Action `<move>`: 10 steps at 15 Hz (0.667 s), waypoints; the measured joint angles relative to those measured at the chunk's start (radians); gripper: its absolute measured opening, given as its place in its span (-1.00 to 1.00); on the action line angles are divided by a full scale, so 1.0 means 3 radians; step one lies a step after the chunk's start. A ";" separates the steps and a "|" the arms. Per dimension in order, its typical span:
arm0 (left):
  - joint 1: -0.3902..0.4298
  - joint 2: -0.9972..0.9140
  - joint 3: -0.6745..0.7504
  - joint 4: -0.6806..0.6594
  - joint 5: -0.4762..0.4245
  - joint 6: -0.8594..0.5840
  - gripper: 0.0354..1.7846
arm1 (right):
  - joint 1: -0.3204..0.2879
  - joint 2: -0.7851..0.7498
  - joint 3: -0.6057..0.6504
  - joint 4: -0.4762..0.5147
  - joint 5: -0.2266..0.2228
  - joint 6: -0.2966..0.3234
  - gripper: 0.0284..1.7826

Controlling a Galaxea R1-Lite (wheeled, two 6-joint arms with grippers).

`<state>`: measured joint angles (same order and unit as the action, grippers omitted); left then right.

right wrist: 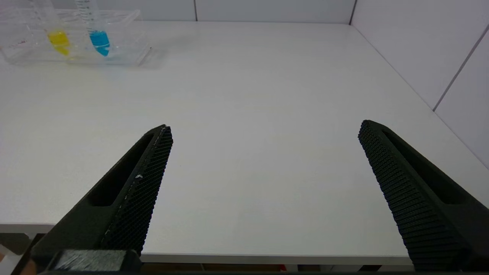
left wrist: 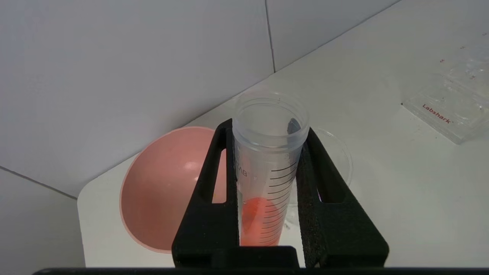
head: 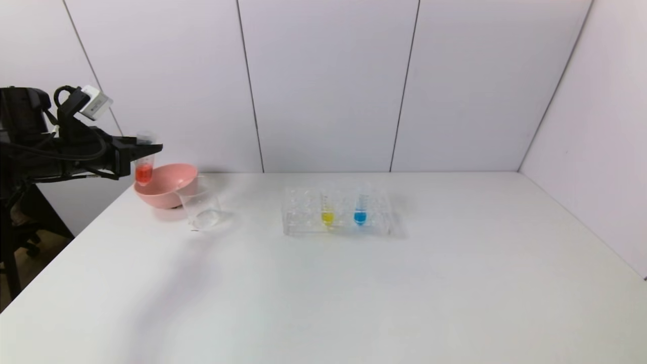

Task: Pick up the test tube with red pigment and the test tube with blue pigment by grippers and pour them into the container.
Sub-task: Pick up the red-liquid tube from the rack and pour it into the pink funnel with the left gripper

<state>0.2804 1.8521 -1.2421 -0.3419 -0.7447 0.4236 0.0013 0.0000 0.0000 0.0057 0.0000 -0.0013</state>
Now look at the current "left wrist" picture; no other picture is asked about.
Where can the clear acrylic test tube rack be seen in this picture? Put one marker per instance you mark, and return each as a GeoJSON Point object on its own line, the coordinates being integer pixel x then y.
{"type": "Point", "coordinates": [454, 110]}

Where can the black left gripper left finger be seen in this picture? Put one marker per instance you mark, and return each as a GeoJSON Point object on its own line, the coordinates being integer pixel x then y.
{"type": "Point", "coordinates": [210, 229]}

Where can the pink plastic bowl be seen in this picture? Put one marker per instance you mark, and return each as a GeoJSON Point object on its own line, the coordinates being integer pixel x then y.
{"type": "Point", "coordinates": [164, 191]}

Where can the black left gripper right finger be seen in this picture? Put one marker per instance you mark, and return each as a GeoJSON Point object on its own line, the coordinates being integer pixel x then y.
{"type": "Point", "coordinates": [336, 233]}

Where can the test tube with red pigment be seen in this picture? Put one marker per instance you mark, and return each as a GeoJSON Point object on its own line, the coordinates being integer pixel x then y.
{"type": "Point", "coordinates": [263, 172]}

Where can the clear glass beaker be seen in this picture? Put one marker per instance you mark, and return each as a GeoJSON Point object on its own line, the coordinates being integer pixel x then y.
{"type": "Point", "coordinates": [340, 160]}

